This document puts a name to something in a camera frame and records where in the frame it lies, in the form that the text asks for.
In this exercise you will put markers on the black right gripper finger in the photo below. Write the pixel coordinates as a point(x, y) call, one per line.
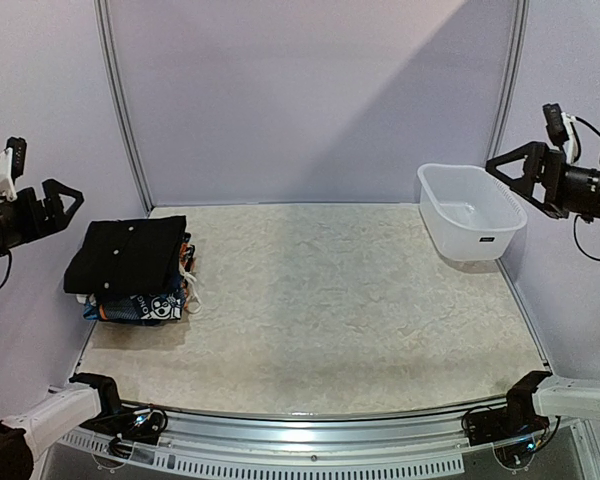
point(524, 187)
point(531, 154)

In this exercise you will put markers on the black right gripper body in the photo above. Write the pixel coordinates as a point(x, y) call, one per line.
point(540, 176)

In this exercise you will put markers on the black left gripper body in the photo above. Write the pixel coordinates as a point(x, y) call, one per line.
point(30, 222)

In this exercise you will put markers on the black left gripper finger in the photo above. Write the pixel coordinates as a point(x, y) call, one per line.
point(57, 217)
point(54, 188)

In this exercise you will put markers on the black garment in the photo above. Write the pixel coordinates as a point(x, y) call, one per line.
point(127, 257)

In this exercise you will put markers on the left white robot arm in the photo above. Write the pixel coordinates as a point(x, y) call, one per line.
point(25, 437)

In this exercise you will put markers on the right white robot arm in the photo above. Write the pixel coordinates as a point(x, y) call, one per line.
point(580, 193)

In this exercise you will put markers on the white plastic basket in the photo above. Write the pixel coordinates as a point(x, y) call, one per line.
point(470, 215)

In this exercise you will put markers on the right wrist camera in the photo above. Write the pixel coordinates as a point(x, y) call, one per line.
point(562, 132)

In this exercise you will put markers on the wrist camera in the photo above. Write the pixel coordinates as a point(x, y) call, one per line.
point(562, 132)
point(12, 160)

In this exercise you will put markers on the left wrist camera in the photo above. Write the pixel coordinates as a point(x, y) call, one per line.
point(12, 160)

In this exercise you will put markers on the right wall aluminium profile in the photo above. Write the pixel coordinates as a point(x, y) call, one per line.
point(509, 78)

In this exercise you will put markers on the wall aluminium profile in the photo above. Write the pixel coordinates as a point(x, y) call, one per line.
point(509, 78)
point(104, 22)

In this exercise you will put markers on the left wall aluminium profile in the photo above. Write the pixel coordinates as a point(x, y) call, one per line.
point(104, 22)

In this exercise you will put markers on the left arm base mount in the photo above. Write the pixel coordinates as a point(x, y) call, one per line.
point(141, 424)

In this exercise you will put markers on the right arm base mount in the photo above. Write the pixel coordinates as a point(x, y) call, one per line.
point(517, 430)

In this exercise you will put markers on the aluminium front rail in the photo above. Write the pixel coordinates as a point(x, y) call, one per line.
point(422, 445)

